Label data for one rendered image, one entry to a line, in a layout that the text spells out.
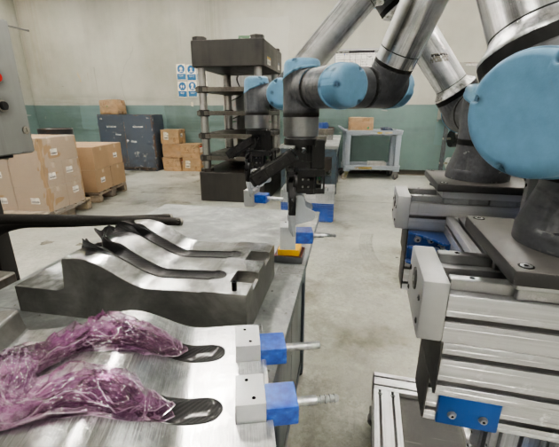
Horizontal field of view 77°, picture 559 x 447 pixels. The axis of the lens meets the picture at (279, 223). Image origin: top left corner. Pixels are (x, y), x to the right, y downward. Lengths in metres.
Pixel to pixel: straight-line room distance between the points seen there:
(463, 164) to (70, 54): 8.73
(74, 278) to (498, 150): 0.73
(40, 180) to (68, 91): 4.96
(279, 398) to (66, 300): 0.52
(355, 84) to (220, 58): 4.17
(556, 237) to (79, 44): 8.94
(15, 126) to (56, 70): 8.05
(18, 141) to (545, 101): 1.35
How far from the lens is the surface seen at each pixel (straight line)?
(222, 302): 0.67
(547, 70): 0.39
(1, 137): 1.39
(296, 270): 0.95
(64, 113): 9.42
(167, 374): 0.54
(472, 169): 0.99
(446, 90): 1.13
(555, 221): 0.55
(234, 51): 4.73
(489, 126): 0.41
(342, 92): 0.63
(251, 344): 0.54
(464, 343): 0.56
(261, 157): 1.12
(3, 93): 1.41
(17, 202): 4.80
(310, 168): 0.77
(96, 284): 0.79
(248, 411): 0.47
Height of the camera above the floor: 1.21
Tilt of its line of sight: 18 degrees down
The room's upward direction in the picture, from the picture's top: straight up
